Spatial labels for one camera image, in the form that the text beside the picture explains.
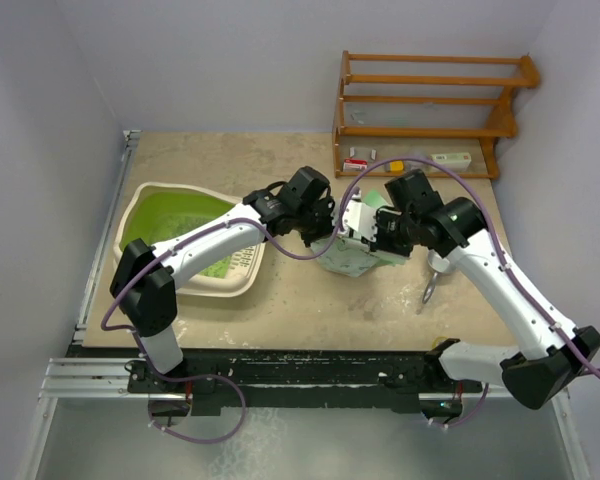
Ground green white carton box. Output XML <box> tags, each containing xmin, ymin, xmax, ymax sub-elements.
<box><xmin>430</xmin><ymin>152</ymin><xmax>472</xmax><ymax>172</ymax></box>

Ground wooden shoe rack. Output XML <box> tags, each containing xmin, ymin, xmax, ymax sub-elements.
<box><xmin>331</xmin><ymin>50</ymin><xmax>541</xmax><ymax>180</ymax></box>

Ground aluminium frame rail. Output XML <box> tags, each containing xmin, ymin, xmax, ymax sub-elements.
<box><xmin>38</xmin><ymin>355</ymin><xmax>154</xmax><ymax>400</ymax></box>

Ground beige litter box green liner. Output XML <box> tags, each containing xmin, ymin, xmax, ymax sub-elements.
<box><xmin>113</xmin><ymin>182</ymin><xmax>265</xmax><ymax>298</ymax></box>

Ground yellow tape roll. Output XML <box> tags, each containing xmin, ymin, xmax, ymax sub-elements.
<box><xmin>432</xmin><ymin>336</ymin><xmax>447</xmax><ymax>348</ymax></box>

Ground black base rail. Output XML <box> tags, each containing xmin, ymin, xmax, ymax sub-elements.
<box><xmin>125</xmin><ymin>349</ymin><xmax>483</xmax><ymax>417</ymax></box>

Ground silver metal scoop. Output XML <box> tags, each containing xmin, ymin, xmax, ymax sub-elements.
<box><xmin>421</xmin><ymin>250</ymin><xmax>455</xmax><ymax>305</ymax></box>

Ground red white small box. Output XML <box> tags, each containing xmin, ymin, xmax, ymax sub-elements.
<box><xmin>342</xmin><ymin>158</ymin><xmax>369</xmax><ymax>172</ymax></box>

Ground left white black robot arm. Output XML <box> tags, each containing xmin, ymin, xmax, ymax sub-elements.
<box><xmin>109</xmin><ymin>166</ymin><xmax>336</xmax><ymax>392</ymax></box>

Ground green cat litter bag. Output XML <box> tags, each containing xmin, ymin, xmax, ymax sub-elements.
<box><xmin>308</xmin><ymin>189</ymin><xmax>410</xmax><ymax>278</ymax></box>

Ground yellow grey tape measure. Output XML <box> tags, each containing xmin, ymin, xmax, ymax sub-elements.
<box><xmin>384</xmin><ymin>161</ymin><xmax>405</xmax><ymax>173</ymax></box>

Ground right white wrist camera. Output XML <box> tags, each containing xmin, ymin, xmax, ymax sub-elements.
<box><xmin>340</xmin><ymin>200</ymin><xmax>377</xmax><ymax>244</ymax></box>

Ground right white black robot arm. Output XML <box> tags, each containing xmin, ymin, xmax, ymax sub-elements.
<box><xmin>377</xmin><ymin>169</ymin><xmax>600</xmax><ymax>410</ymax></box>

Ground clear plastic cup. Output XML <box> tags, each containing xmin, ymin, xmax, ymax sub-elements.
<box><xmin>407</xmin><ymin>149</ymin><xmax>429</xmax><ymax>160</ymax></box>

